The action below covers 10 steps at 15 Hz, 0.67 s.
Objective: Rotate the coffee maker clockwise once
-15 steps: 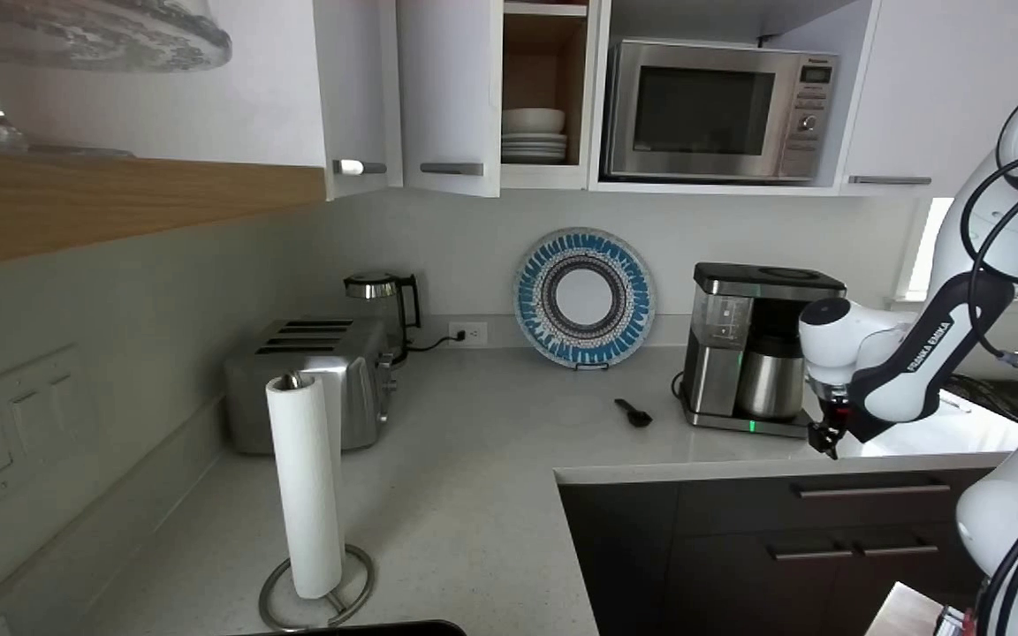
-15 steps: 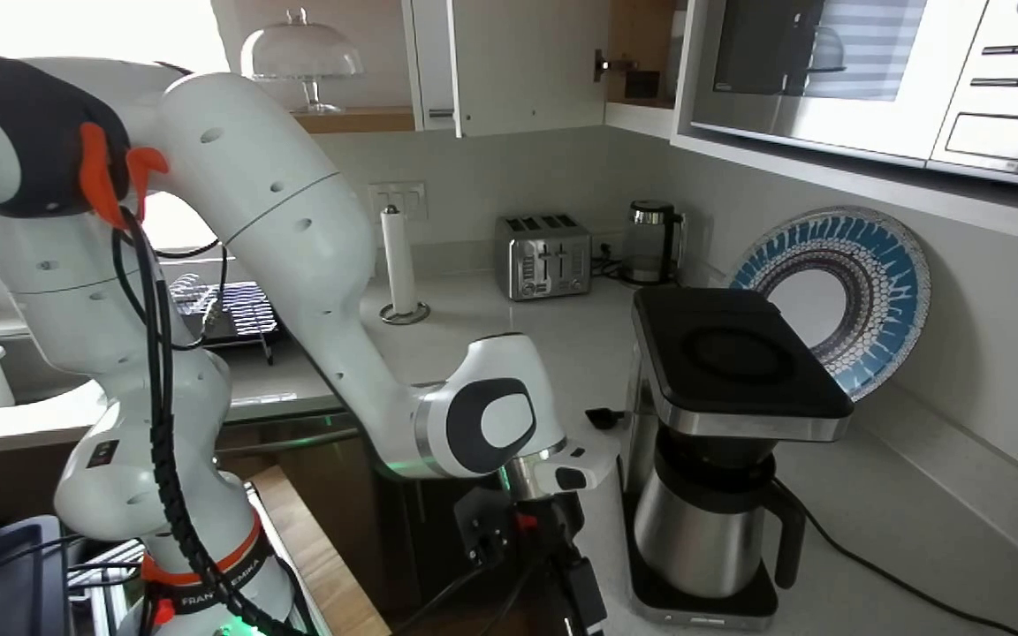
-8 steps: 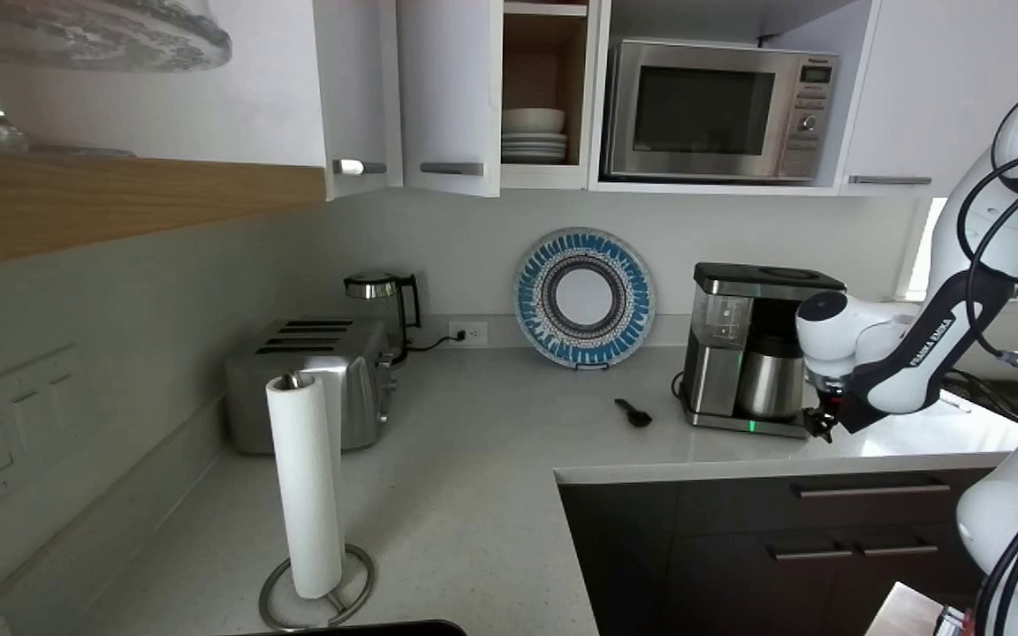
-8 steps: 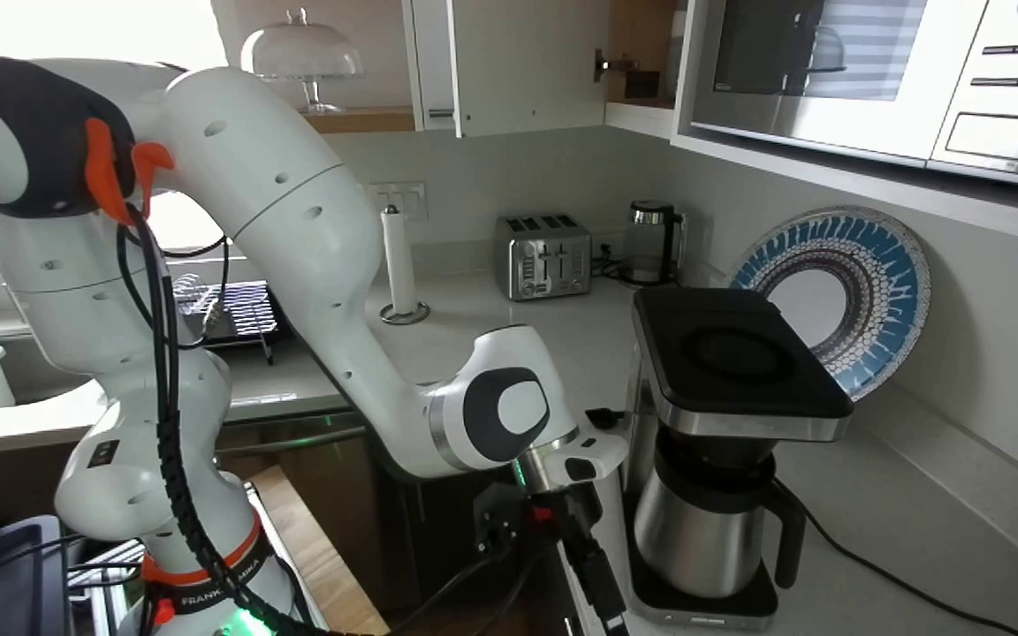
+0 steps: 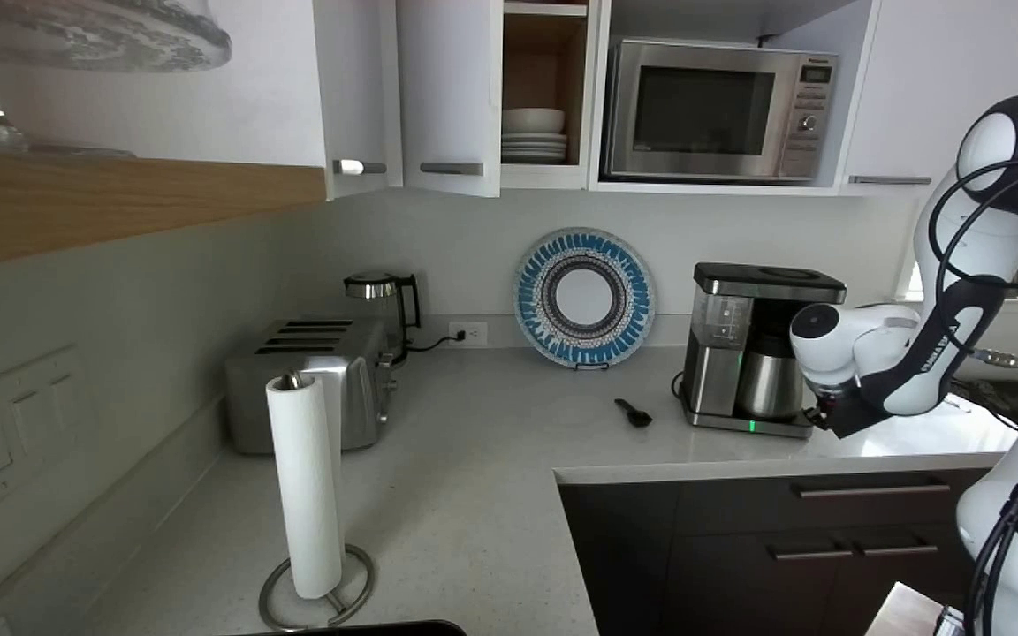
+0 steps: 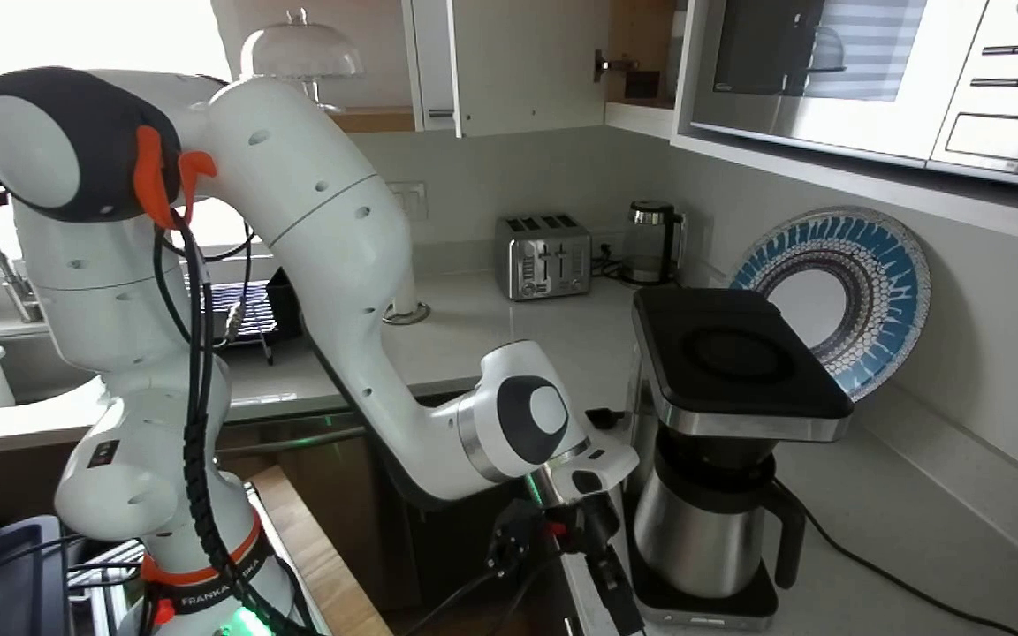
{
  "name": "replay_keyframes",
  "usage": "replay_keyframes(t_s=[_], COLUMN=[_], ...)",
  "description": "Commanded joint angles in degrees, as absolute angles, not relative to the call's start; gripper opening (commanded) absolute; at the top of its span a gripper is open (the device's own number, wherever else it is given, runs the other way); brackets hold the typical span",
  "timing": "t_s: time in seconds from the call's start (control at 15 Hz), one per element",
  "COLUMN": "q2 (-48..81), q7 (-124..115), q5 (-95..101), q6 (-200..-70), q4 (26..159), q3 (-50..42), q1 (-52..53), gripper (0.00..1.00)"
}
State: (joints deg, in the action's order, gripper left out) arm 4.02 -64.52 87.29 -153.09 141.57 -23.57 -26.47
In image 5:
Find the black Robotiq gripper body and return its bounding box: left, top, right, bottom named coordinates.
left=809, top=392, right=891, bottom=441

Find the black steel coffee maker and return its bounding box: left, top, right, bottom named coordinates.
left=679, top=259, right=851, bottom=445

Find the small black coffee scoop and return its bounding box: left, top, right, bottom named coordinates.
left=611, top=394, right=659, bottom=430

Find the stainless steel thermal carafe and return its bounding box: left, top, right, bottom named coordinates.
left=735, top=345, right=809, bottom=425

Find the dark lower kitchen cabinet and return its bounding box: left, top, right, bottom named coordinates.
left=554, top=465, right=997, bottom=636

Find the blue white decorative plate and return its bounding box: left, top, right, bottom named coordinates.
left=513, top=226, right=662, bottom=373

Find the stainless steel microwave oven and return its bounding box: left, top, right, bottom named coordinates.
left=603, top=34, right=847, bottom=188

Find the stack of white bowls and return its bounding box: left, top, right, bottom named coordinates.
left=504, top=107, right=573, bottom=166

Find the steel electric kettle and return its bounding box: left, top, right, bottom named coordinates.
left=340, top=267, right=429, bottom=369

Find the white open cabinet door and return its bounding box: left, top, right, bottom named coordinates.
left=395, top=0, right=508, bottom=200

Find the white paper towel roll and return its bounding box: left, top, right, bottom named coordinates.
left=255, top=366, right=380, bottom=633

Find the silver four-slot toaster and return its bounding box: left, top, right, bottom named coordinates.
left=223, top=313, right=399, bottom=458

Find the white closed cabinet door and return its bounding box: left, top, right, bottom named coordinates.
left=312, top=0, right=406, bottom=206

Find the glass cake stand dome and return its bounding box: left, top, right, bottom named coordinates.
left=0, top=0, right=239, bottom=153

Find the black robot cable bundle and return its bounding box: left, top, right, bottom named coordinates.
left=927, top=153, right=1018, bottom=636

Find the white wall power outlet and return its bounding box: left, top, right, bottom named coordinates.
left=445, top=318, right=497, bottom=351

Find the black kettle cord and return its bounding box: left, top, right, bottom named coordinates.
left=405, top=329, right=468, bottom=356

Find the wooden wall shelf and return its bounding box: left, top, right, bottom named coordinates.
left=0, top=149, right=333, bottom=273

